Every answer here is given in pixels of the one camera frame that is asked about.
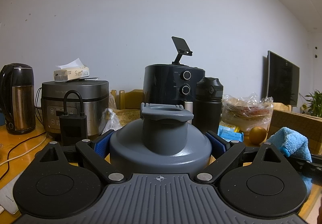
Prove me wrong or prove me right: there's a grey rice cooker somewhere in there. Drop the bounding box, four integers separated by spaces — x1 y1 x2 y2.
41 80 110 139

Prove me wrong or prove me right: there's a blue microfiber cloth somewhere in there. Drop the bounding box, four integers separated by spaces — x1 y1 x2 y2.
266 127 313 163

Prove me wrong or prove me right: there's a blue wipe packet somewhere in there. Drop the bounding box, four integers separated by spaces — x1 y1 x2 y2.
217 124 239 136
221 131 245 143

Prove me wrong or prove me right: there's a black cable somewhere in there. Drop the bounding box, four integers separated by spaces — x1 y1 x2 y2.
0 132 55 179

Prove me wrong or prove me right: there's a tissue pack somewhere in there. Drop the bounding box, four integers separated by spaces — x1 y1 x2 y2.
53 57 91 82

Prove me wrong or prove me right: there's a clear bag of food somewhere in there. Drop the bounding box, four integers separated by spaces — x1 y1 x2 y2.
221 92 274 133

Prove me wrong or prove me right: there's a grey lid shaker bottle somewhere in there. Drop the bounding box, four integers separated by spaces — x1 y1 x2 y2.
109 103 213 173

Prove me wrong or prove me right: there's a green potted plant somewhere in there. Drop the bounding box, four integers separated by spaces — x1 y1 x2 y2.
301 89 322 117

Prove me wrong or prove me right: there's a cardboard box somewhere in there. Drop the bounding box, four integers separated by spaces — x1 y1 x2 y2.
266 109 322 157

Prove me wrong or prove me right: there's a dark blue air fryer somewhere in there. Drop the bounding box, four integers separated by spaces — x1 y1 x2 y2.
142 63 206 124

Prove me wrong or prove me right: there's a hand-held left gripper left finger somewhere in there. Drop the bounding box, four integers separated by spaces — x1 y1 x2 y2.
35 129 127 184

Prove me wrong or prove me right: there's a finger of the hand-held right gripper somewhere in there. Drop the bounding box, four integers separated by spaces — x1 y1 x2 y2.
287 154 322 182

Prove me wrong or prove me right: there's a black electric kettle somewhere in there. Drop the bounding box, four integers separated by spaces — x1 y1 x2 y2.
0 62 36 135

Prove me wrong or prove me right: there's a black portable air pump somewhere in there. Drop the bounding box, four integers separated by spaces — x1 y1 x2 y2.
59 90 89 146

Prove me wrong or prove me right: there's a black television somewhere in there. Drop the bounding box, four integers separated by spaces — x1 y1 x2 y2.
266 50 300 108

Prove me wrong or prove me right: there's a wooden chair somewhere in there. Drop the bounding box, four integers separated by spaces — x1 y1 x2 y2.
110 89 145 111

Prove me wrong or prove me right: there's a black phone stand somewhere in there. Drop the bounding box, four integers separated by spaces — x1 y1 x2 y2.
171 36 194 65

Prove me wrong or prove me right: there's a black gradient water bottle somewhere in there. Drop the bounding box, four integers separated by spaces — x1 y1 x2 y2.
195 76 224 137

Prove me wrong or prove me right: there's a white plastic bag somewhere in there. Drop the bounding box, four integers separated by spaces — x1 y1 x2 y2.
102 109 121 136

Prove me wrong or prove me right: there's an orange fruit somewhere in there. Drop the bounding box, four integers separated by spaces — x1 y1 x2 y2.
249 126 267 145

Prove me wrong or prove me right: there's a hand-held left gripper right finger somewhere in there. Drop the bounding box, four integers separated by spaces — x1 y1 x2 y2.
193 130 286 184

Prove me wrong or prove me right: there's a white cable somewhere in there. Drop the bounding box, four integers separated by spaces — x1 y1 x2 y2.
0 136 49 167

